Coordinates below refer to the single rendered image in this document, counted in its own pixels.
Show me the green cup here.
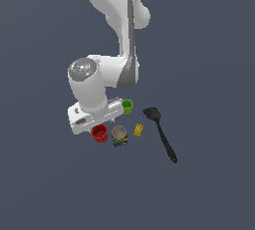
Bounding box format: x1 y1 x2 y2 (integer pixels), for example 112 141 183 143
122 99 134 115

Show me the colourful labelled tin can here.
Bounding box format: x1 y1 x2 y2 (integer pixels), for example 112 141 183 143
111 124 129 148

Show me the red cup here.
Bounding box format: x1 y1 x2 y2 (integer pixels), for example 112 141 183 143
91 122 110 143

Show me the small yellow toy block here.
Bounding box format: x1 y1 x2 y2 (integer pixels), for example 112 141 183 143
132 123 144 138

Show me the black spatula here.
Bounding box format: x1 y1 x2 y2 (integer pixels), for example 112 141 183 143
142 107 178 164

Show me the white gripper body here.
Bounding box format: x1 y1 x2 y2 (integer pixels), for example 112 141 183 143
67 97 125 135

